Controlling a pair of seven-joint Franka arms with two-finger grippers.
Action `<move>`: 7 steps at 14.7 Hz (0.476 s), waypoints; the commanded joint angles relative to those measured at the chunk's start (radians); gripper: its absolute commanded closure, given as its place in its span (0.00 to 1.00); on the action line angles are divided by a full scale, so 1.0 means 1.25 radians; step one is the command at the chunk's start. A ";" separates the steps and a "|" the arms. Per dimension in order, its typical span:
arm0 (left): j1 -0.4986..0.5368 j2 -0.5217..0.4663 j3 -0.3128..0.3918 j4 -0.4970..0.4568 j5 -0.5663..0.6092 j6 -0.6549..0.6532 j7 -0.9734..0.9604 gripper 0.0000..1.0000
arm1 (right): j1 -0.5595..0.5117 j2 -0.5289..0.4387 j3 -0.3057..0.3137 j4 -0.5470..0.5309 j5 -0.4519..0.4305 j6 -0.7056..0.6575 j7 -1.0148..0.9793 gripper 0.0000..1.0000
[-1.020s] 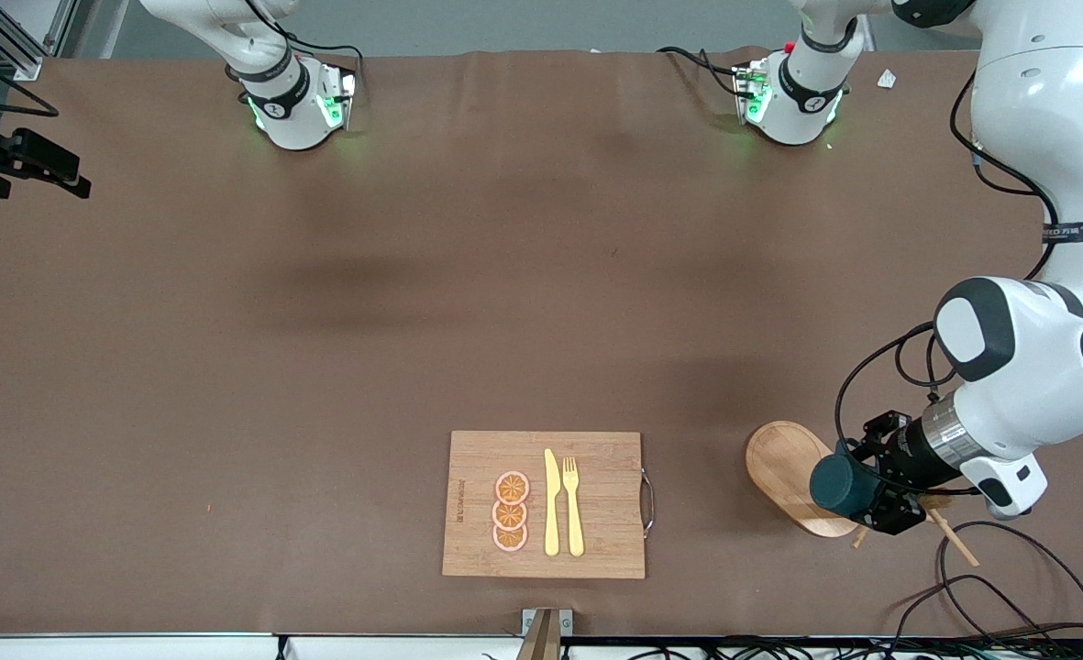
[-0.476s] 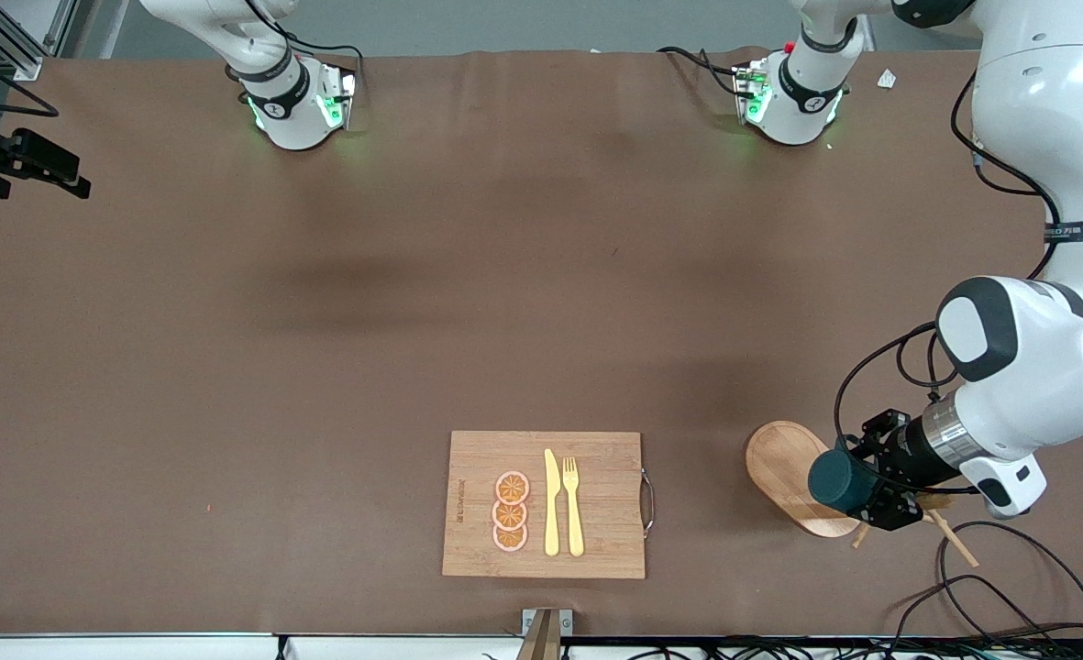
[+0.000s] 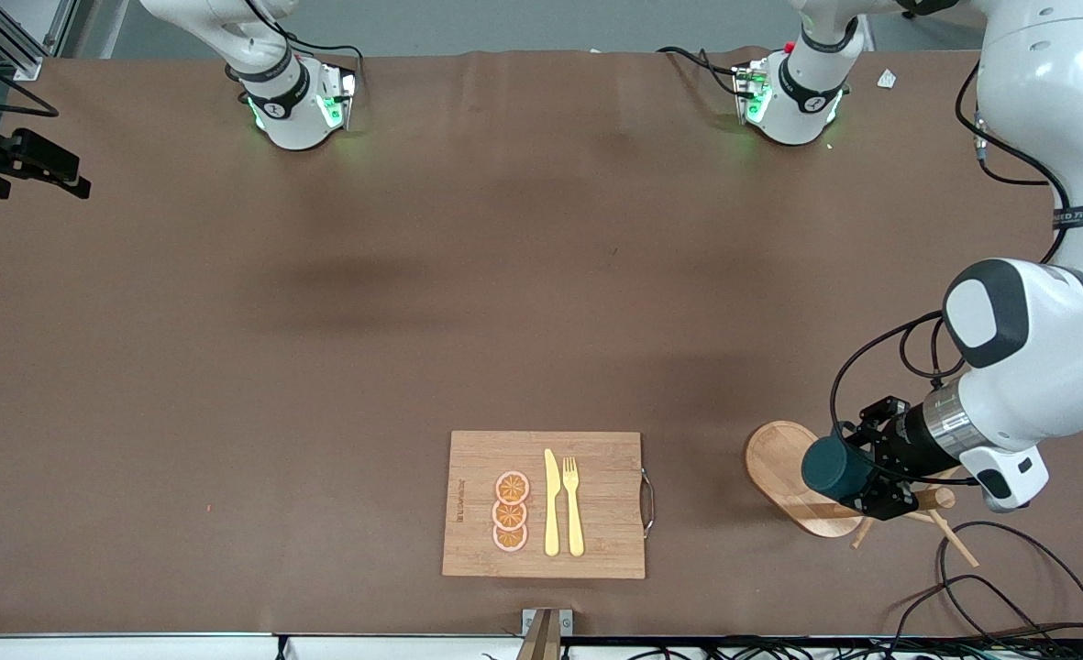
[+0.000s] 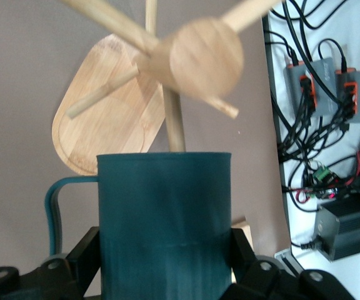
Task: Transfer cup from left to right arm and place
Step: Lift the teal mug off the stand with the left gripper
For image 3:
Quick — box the black left arm base cable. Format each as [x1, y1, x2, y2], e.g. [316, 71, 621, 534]
[658, 46, 746, 100]

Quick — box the black arm base cable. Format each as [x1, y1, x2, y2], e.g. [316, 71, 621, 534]
[243, 0, 365, 93]
[658, 46, 746, 100]

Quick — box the yellow plastic fork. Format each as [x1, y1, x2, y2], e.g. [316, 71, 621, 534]
[562, 456, 586, 557]

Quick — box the black arm wrist cable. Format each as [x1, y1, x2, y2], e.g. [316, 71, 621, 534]
[830, 60, 1072, 487]
[0, 46, 59, 117]

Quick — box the black right arm base cable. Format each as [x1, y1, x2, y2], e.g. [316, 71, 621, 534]
[243, 0, 365, 93]

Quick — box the metal clamp bracket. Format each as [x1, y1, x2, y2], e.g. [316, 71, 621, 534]
[515, 608, 574, 660]

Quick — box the black left arm wrist cable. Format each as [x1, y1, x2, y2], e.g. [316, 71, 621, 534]
[830, 60, 1072, 487]

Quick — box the black right arm wrist cable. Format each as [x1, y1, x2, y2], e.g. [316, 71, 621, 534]
[0, 46, 59, 117]

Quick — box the bamboo cutting board with handle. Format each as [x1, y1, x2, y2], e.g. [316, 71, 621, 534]
[441, 431, 658, 580]

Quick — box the yellow plastic knife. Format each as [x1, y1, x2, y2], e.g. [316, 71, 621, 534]
[544, 448, 561, 557]

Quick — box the wooden mug tree stand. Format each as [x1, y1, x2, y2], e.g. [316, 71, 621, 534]
[745, 420, 980, 569]

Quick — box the black cable along table edge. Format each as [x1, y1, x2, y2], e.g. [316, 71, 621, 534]
[587, 637, 1083, 660]

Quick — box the brown table cover mat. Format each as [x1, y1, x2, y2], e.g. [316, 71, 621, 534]
[0, 48, 1083, 638]

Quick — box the dark teal cup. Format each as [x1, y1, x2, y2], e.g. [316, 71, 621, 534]
[801, 434, 876, 503]

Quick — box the black looped cable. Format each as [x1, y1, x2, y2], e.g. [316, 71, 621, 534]
[890, 574, 1065, 656]
[937, 521, 1083, 647]

